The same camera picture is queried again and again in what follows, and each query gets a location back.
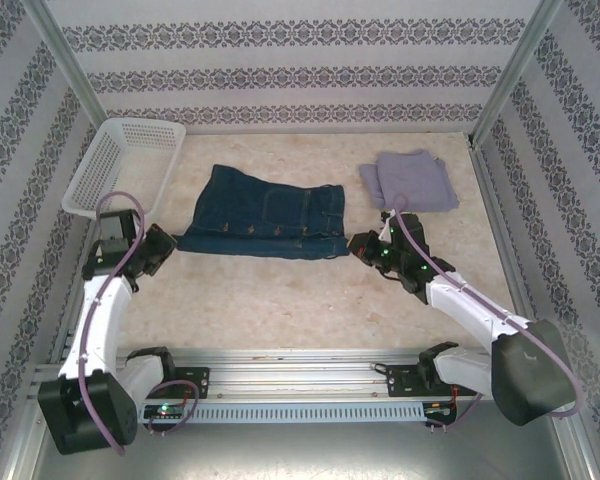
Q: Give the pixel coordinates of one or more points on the lavender skirt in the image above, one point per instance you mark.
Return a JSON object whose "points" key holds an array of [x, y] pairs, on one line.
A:
{"points": [[415, 180]]}

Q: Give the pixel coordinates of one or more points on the dark blue denim skirt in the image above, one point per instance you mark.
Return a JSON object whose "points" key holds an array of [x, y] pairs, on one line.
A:
{"points": [[260, 215]]}

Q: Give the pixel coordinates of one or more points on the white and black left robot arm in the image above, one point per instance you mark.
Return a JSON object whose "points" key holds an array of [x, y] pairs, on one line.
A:
{"points": [[100, 320]]}

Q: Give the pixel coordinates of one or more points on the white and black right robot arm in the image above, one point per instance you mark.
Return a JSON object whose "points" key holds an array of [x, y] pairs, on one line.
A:
{"points": [[470, 305]]}

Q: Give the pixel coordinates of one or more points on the white plastic basket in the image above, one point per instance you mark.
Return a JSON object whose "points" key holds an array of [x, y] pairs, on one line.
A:
{"points": [[130, 165]]}

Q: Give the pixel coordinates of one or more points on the grey metal sheet panel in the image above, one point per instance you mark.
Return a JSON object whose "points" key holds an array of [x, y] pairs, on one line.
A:
{"points": [[300, 450]]}

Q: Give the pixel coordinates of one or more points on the aluminium side rail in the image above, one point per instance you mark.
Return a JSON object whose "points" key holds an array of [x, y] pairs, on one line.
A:
{"points": [[72, 310], [495, 190]]}

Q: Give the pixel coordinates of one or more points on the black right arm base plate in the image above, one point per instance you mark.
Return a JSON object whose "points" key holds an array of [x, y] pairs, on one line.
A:
{"points": [[402, 382]]}

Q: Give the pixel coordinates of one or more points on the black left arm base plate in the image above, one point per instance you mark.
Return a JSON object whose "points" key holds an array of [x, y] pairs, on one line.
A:
{"points": [[197, 380]]}

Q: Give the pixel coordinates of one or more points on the aluminium rail frame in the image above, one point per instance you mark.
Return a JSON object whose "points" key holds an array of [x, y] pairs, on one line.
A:
{"points": [[290, 372]]}

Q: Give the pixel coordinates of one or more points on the aluminium corner post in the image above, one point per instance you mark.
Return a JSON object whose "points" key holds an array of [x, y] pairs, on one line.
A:
{"points": [[65, 65], [517, 65]]}

